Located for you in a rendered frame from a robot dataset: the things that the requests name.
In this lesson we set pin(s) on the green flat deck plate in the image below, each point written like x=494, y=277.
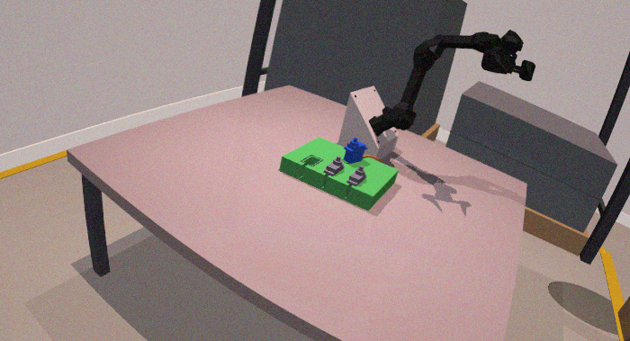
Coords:
x=321, y=163

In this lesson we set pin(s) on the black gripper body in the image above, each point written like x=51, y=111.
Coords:
x=507, y=61

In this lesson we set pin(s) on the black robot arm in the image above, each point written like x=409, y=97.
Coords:
x=402, y=115

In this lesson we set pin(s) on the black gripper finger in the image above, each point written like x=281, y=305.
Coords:
x=527, y=72
x=495, y=65

